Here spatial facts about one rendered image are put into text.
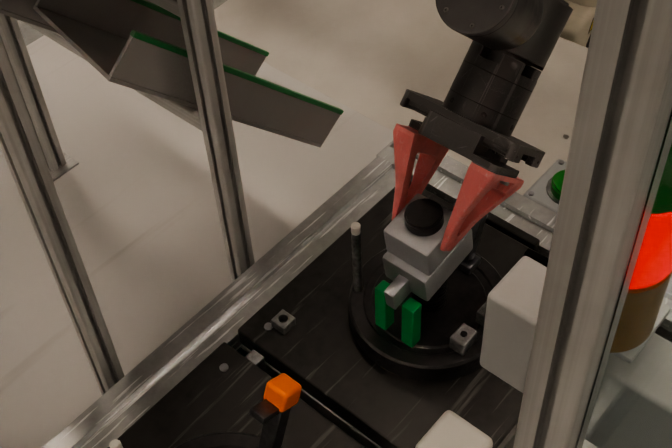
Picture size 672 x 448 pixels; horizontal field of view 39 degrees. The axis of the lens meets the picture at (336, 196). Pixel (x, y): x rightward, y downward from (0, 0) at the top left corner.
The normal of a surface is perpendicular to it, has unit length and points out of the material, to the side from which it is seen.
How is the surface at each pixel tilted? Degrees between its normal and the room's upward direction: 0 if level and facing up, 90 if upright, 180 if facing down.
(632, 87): 90
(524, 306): 0
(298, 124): 90
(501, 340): 90
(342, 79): 0
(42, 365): 0
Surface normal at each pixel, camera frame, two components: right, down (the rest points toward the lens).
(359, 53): -0.04, -0.69
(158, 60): 0.63, 0.54
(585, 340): -0.65, 0.57
